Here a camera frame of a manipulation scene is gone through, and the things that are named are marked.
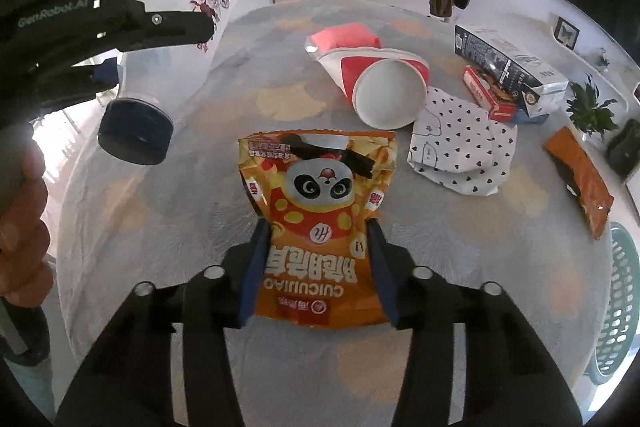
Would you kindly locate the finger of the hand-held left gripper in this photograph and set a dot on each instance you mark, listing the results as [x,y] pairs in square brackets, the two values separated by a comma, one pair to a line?
[107,74]
[175,27]

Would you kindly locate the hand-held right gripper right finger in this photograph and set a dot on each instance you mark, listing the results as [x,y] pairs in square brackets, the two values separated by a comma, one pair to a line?
[384,274]

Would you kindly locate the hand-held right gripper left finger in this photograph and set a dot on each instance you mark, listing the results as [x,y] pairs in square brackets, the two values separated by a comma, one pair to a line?
[255,272]

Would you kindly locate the clear plastic bottle dark cap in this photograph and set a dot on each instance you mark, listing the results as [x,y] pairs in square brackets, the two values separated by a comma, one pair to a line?
[165,72]

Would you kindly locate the orange panda snack bag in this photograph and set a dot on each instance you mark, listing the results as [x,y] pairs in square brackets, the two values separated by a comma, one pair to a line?
[320,207]

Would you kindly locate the white heart-print paper bag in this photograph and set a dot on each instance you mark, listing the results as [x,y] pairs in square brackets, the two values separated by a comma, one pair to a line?
[460,142]

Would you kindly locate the pink foil pouch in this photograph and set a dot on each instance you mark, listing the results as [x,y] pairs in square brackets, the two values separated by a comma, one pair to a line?
[345,36]

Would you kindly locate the red and white paper cup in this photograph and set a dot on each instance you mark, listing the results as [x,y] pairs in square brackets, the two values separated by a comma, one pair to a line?
[390,92]

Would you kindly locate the small red box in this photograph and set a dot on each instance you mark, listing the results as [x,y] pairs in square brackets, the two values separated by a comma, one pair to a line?
[480,88]

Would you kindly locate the orange snack wrapper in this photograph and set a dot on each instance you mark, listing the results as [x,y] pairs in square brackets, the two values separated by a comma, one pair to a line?
[575,172]

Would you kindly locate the teal plastic basket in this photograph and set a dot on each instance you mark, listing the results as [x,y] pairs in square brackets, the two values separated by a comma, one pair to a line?
[617,307]

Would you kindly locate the person's left hand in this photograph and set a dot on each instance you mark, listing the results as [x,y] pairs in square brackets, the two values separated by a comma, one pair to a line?
[22,237]

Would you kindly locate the potted green plant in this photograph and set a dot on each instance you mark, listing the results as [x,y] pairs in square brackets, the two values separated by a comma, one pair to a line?
[592,107]

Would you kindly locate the butterfly picture frame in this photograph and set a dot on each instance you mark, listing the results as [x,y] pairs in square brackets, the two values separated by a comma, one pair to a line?
[567,33]

